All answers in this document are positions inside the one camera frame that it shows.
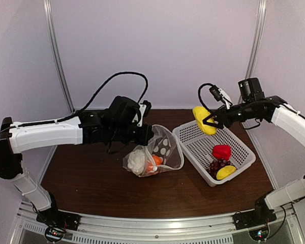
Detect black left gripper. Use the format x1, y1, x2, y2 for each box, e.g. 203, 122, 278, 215
109, 123, 154, 145

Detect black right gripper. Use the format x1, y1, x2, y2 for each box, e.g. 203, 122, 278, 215
203, 101, 255, 130

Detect yellow toy lemon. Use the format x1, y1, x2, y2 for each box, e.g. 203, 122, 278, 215
192, 106, 217, 135

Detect red toy bell pepper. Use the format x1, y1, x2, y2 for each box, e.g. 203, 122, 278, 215
212, 145, 231, 161

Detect white toy cauliflower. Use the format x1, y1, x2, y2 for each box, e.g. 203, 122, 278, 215
127, 149, 145, 176

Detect dark red toy grapes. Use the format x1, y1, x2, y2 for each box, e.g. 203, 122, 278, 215
207, 158, 228, 179

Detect orange toy pumpkin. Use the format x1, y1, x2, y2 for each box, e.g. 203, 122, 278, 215
144, 155, 163, 176

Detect clear polka dot zip bag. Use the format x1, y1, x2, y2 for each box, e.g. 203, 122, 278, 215
123, 125, 184, 177

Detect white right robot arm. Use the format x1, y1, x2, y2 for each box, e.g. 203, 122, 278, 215
198, 78, 305, 225

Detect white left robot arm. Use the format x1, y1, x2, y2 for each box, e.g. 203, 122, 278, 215
0, 96, 154, 226

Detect white perforated plastic basket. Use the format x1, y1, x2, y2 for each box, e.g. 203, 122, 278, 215
172, 119, 257, 188

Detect yellow toy mango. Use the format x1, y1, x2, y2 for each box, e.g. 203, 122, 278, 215
216, 165, 236, 180

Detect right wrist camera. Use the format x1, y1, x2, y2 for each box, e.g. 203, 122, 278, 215
209, 85, 233, 109

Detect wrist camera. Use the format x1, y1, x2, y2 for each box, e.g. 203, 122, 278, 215
132, 100, 151, 127
209, 85, 233, 109

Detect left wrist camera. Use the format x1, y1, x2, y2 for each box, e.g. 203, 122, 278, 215
132, 100, 151, 127

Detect front aluminium rail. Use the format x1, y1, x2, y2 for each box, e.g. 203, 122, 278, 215
9, 195, 305, 244

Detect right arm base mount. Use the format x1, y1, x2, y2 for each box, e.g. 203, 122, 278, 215
232, 210, 277, 242

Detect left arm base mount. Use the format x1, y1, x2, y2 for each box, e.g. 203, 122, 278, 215
36, 211, 81, 243

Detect right aluminium frame post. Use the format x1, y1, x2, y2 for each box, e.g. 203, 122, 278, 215
245, 0, 267, 78

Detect aluminium frame post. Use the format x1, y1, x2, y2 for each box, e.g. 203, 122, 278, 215
43, 0, 75, 113
245, 0, 267, 78

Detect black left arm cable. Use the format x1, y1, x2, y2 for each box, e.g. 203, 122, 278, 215
0, 72, 148, 143

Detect left aluminium frame post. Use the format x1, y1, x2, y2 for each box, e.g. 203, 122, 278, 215
43, 0, 75, 113

